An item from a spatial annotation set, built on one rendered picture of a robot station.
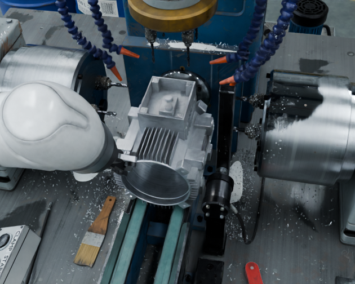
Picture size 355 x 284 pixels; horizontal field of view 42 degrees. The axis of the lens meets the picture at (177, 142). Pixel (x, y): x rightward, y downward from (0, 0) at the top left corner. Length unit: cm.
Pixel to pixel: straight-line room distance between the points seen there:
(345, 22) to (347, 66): 169
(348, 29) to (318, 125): 236
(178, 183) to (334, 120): 37
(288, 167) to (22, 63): 64
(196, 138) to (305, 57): 76
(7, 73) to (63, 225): 41
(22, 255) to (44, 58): 45
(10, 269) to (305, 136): 62
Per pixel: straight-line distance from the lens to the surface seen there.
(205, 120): 104
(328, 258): 119
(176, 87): 105
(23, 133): 55
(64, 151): 57
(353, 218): 114
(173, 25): 89
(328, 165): 101
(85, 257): 118
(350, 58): 172
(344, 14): 344
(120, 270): 102
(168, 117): 95
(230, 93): 85
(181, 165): 93
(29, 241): 93
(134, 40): 116
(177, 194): 106
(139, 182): 108
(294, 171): 102
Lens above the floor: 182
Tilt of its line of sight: 49 degrees down
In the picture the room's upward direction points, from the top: 3 degrees counter-clockwise
